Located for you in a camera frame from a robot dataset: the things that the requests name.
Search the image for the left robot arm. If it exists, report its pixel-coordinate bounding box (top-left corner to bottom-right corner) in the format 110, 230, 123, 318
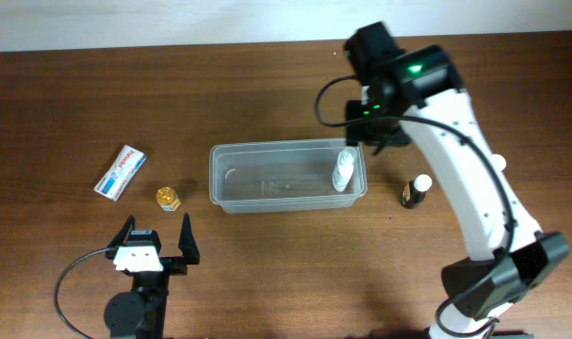
104, 214, 200, 339

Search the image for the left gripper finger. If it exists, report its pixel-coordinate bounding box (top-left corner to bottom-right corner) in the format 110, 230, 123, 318
178, 213, 200, 265
107, 215, 136, 248

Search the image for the clear plastic container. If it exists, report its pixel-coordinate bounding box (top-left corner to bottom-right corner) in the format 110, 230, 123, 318
209, 138, 368, 214

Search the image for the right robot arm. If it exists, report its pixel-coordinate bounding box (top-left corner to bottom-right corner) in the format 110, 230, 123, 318
344, 23, 569, 338

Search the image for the white Panadol box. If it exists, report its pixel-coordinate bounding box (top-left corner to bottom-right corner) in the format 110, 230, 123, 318
93, 145, 147, 202

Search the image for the orange tube white cap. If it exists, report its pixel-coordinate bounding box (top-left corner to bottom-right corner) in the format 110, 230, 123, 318
491, 153, 507, 171

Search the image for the white dropper bottle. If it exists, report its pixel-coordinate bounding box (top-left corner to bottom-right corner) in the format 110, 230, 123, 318
332, 147, 357, 192

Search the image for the dark bottle white cap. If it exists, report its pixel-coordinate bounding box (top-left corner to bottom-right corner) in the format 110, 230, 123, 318
401, 174, 433, 209

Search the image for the gold lid small jar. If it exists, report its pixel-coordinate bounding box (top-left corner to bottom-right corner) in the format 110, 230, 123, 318
155, 186, 181, 212

